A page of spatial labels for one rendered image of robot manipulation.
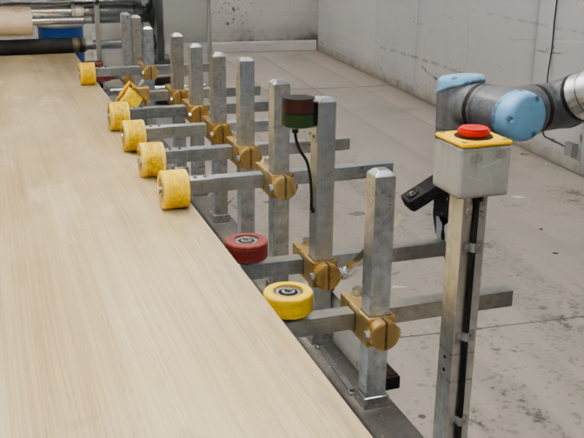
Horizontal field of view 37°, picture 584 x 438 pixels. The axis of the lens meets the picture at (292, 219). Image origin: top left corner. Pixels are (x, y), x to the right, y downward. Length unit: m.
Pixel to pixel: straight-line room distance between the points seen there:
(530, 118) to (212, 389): 0.79
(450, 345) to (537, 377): 1.98
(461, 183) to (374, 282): 0.37
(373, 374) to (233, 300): 0.27
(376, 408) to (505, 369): 1.71
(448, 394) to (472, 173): 0.31
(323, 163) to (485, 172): 0.54
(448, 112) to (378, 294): 0.44
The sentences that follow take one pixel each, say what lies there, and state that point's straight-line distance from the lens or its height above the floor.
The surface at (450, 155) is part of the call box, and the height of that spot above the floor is 1.20.
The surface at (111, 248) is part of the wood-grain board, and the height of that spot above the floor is 0.90.
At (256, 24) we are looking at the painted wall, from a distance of 10.55.
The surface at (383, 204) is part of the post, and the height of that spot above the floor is 1.06.
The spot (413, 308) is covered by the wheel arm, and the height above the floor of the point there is 0.85.
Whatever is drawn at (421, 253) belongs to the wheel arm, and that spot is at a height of 0.84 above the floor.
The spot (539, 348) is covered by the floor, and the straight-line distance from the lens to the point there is 3.37.
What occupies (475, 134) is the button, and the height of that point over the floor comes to 1.23.
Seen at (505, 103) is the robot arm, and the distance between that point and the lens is 1.61.
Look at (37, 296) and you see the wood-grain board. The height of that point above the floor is 0.90.
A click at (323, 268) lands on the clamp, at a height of 0.87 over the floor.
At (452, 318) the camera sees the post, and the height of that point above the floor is 0.98.
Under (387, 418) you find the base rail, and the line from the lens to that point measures 1.48.
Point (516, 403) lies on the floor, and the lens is 2.99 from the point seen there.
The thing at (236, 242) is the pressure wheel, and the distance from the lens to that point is 1.64.
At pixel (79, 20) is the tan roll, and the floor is 1.05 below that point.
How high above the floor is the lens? 1.47
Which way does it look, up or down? 19 degrees down
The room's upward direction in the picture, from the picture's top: 1 degrees clockwise
